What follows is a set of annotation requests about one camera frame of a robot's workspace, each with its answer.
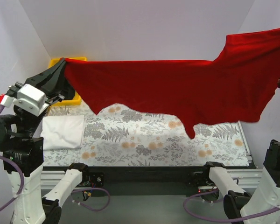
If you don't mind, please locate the red t shirt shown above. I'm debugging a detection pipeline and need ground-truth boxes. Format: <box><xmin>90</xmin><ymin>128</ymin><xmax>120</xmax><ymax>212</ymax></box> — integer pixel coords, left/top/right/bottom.
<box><xmin>64</xmin><ymin>28</ymin><xmax>280</xmax><ymax>138</ymax></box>

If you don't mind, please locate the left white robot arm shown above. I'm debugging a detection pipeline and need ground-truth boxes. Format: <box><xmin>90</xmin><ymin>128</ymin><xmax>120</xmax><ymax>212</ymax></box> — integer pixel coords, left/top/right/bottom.
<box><xmin>0</xmin><ymin>58</ymin><xmax>90</xmax><ymax>224</ymax></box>

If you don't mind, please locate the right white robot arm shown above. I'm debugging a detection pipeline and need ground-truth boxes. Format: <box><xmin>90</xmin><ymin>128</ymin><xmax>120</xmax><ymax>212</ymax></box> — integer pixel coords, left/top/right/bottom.
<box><xmin>202</xmin><ymin>80</ymin><xmax>280</xmax><ymax>224</ymax></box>

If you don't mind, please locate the black crumpled t shirt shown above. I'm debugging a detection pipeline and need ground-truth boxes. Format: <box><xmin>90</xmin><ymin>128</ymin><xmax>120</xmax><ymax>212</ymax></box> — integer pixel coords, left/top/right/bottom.
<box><xmin>64</xmin><ymin>81</ymin><xmax>76</xmax><ymax>100</ymax></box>

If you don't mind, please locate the yellow plastic bin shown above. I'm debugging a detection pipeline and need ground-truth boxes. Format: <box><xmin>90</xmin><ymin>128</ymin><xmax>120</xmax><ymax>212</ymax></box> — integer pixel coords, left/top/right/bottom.
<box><xmin>48</xmin><ymin>57</ymin><xmax>87</xmax><ymax>106</ymax></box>

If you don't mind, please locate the white folded t shirt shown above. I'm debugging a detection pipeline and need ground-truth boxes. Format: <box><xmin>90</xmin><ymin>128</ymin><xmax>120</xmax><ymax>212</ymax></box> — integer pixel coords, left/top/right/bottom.
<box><xmin>41</xmin><ymin>115</ymin><xmax>85</xmax><ymax>150</ymax></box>

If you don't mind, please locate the floral patterned table mat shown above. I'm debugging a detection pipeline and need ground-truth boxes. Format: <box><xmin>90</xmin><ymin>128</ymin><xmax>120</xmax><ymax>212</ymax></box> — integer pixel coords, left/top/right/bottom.
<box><xmin>44</xmin><ymin>103</ymin><xmax>250</xmax><ymax>167</ymax></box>

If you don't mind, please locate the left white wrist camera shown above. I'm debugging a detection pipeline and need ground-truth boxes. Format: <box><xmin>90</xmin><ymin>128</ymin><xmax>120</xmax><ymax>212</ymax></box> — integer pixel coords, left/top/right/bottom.
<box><xmin>0</xmin><ymin>83</ymin><xmax>49</xmax><ymax>117</ymax></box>

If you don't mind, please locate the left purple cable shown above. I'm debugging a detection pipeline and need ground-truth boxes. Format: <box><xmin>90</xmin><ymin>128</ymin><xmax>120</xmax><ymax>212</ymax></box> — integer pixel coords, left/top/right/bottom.
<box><xmin>0</xmin><ymin>104</ymin><xmax>112</xmax><ymax>212</ymax></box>

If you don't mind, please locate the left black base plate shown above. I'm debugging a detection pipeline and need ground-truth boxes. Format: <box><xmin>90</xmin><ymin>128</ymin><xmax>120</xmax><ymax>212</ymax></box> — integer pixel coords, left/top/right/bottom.
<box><xmin>78</xmin><ymin>172</ymin><xmax>105</xmax><ymax>188</ymax></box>

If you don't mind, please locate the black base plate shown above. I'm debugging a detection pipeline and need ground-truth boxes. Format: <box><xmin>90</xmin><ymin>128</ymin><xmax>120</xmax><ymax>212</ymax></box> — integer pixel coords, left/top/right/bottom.
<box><xmin>186</xmin><ymin>172</ymin><xmax>214</xmax><ymax>187</ymax></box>
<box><xmin>78</xmin><ymin>172</ymin><xmax>105</xmax><ymax>188</ymax></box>

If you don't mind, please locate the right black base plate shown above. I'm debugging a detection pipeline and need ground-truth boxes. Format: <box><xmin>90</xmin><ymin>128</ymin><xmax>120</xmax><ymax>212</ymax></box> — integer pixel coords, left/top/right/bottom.
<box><xmin>186</xmin><ymin>172</ymin><xmax>214</xmax><ymax>187</ymax></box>

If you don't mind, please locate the aluminium frame rail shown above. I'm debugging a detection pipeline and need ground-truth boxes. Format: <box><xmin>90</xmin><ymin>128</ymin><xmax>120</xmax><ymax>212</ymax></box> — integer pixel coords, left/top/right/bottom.
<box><xmin>41</xmin><ymin>168</ymin><xmax>271</xmax><ymax>191</ymax></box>

